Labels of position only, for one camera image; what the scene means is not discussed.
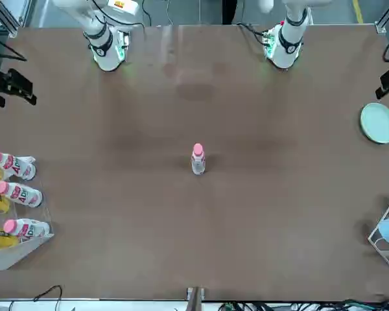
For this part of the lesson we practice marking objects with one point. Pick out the white drink bottle pink label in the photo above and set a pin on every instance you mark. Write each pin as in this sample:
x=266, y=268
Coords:
x=197, y=165

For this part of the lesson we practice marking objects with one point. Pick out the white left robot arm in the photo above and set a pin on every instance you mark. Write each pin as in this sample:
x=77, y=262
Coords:
x=287, y=52

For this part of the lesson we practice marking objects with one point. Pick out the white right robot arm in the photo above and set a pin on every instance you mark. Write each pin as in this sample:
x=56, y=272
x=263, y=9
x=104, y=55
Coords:
x=105, y=55

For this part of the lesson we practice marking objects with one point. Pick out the white pink-capped milk bottle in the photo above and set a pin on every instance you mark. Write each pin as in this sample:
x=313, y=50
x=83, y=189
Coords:
x=17, y=166
x=22, y=194
x=29, y=228

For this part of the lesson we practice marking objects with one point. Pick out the clear acrylic bottle shelf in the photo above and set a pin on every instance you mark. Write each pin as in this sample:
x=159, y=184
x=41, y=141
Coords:
x=26, y=252

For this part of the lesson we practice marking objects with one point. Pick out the mint green plate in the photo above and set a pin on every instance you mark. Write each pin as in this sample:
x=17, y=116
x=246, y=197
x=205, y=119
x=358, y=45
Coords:
x=378, y=123

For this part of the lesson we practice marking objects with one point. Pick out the white control box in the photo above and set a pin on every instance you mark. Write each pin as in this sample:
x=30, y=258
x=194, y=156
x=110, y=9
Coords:
x=123, y=6

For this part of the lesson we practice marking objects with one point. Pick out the person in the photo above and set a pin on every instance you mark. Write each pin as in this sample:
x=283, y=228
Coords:
x=230, y=9

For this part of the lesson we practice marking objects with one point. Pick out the aluminium frame beam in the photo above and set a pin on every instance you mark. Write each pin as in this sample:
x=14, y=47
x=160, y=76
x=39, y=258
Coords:
x=6, y=19
x=387, y=19

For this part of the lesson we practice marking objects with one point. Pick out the aluminium profile post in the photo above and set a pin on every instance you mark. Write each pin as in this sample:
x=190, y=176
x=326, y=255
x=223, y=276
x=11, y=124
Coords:
x=195, y=299

